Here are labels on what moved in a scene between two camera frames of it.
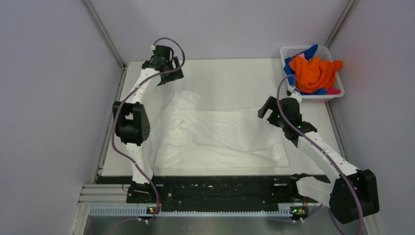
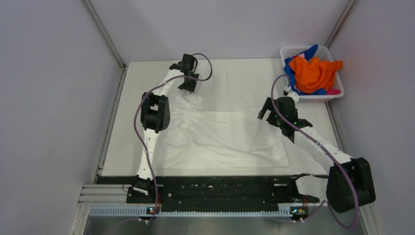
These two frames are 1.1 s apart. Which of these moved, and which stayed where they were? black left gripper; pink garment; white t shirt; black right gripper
Moved: black left gripper
Stayed: pink garment; black right gripper; white t shirt
